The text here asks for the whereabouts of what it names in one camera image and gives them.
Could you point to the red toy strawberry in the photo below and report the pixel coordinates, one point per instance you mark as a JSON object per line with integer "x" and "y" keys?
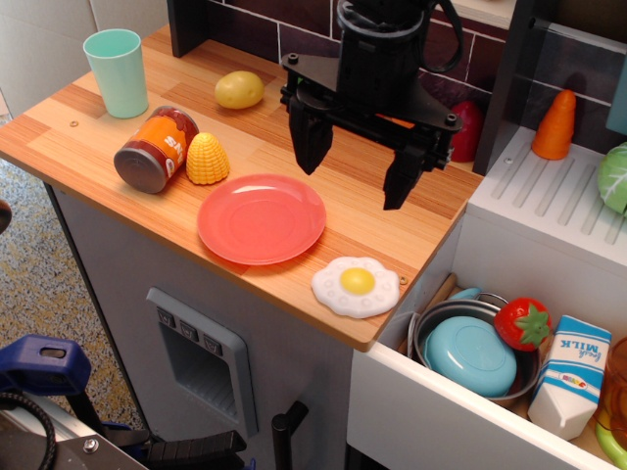
{"x": 524, "y": 324}

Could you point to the dark red toy pepper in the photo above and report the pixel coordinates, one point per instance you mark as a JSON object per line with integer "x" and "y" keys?
{"x": 466, "y": 141}

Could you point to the metal toy pot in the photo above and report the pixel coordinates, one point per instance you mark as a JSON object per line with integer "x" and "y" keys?
{"x": 483, "y": 306}

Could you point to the yellow toy potato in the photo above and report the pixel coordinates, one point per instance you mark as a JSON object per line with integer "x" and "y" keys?
{"x": 239, "y": 90}

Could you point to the grey ice dispenser panel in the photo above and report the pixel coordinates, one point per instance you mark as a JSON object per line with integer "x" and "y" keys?
{"x": 208, "y": 361}

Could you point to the green toy cabbage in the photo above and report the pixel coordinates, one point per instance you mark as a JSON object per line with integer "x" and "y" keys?
{"x": 612, "y": 179}

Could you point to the orange toy soup can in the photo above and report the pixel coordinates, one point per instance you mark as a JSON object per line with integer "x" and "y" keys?
{"x": 157, "y": 150}

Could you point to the red plastic plate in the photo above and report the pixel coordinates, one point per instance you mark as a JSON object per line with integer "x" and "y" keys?
{"x": 261, "y": 219}

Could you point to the toy milk carton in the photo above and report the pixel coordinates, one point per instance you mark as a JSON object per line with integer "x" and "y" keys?
{"x": 569, "y": 388}

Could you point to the orange translucent toy jar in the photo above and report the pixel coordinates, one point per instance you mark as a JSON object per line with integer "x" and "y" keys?
{"x": 612, "y": 411}

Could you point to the blue plastic bowl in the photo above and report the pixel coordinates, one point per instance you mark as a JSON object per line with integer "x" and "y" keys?
{"x": 470, "y": 352}

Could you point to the mint green plastic cup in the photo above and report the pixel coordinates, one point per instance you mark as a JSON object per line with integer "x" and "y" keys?
{"x": 115, "y": 58}

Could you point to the yellow toy corn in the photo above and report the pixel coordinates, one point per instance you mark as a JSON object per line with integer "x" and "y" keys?
{"x": 207, "y": 162}

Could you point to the grey dish drying rack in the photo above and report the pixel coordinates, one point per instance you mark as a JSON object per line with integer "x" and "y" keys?
{"x": 555, "y": 203}

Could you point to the toy fried egg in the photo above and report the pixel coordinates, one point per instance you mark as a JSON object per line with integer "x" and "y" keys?
{"x": 356, "y": 287}

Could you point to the black cabinet door handle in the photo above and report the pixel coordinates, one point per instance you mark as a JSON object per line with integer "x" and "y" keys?
{"x": 283, "y": 427}

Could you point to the orange toy carrot upright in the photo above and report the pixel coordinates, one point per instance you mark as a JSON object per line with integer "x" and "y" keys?
{"x": 554, "y": 135}

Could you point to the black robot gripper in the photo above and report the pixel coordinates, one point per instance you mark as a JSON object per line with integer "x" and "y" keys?
{"x": 372, "y": 90}

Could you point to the blue clamp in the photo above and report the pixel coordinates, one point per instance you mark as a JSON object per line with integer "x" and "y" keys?
{"x": 44, "y": 366}

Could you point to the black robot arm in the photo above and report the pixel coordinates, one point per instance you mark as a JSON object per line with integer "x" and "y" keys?
{"x": 398, "y": 16}

